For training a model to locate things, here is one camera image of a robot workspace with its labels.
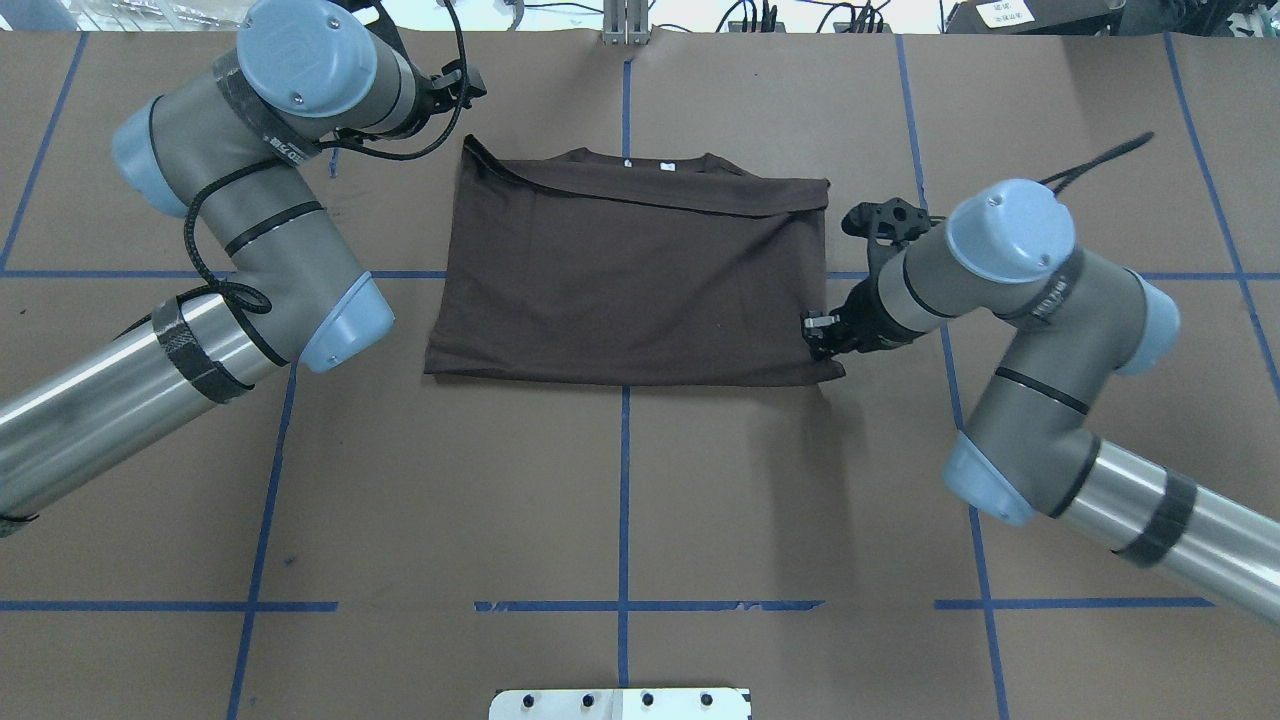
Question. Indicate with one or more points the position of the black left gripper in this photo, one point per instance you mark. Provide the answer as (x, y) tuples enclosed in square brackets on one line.
[(437, 93)]

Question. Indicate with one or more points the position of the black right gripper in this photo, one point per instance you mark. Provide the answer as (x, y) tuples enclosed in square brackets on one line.
[(866, 322)]

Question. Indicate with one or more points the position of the dark brown t-shirt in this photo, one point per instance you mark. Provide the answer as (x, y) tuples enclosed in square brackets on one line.
[(593, 269)]

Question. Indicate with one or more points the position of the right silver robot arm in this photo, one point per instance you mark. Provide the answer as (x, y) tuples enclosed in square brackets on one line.
[(1078, 319)]

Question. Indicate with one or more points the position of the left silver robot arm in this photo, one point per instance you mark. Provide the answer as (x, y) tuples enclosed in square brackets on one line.
[(277, 282)]

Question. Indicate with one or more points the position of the white camera mast base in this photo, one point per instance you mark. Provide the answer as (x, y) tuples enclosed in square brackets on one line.
[(623, 703)]

